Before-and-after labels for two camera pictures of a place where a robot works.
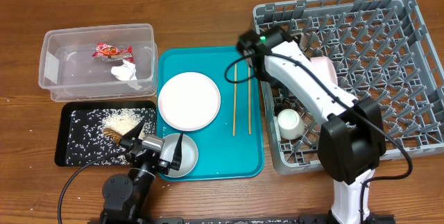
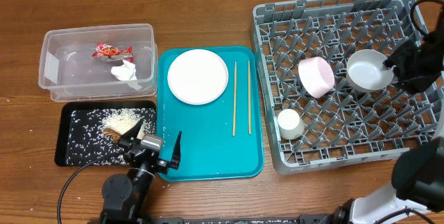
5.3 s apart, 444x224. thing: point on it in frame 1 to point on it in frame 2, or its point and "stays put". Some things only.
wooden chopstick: x=234 y=100 stays put
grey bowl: x=189 y=154 to x=364 y=73
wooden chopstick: x=249 y=101 stays put
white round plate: x=189 y=101 to x=198 y=76
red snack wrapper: x=108 y=51 stays put
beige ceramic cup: x=291 y=125 stays put
